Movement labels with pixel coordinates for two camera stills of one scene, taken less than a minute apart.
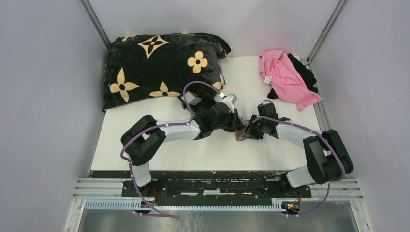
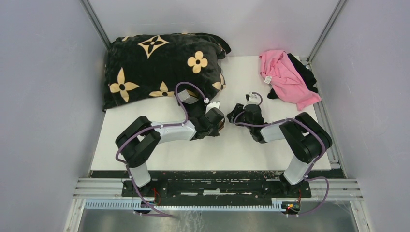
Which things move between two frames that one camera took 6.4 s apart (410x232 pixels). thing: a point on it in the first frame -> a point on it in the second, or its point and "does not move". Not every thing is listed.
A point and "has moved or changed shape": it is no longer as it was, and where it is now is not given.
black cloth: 308,76 does not move
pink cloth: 289,83 does not move
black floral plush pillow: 143,66 does not move
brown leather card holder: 240,133 has moved or changed shape
